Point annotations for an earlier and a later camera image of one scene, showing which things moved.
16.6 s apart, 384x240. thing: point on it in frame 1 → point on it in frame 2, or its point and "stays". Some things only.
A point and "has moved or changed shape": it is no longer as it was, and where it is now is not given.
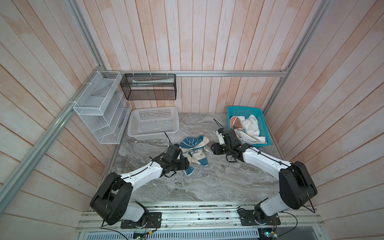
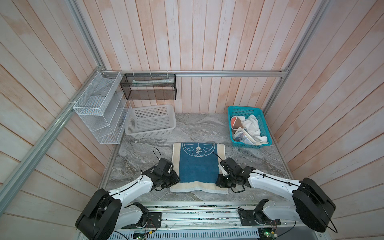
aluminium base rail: x=206 y=217 stays
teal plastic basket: x=246 y=111 stays
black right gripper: x=215 y=149 → x=219 y=182
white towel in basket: x=250 y=125 stays
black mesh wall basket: x=149 y=86 stays
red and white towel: x=235 y=123 stays
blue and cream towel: x=194 y=151 has moved or changed shape
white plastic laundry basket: x=150 y=123 stays
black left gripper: x=184 y=165 → x=174 y=179
